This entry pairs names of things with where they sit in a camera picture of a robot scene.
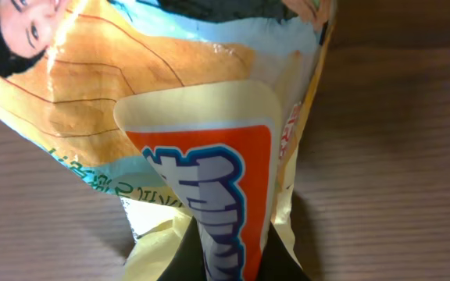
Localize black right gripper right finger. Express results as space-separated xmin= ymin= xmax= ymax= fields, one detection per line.
xmin=256 ymin=224 xmax=311 ymax=281

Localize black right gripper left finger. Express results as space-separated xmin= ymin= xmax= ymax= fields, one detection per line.
xmin=158 ymin=219 xmax=206 ymax=281

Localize yellow snack bag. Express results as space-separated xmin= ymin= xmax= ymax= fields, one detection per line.
xmin=0 ymin=0 xmax=336 ymax=280

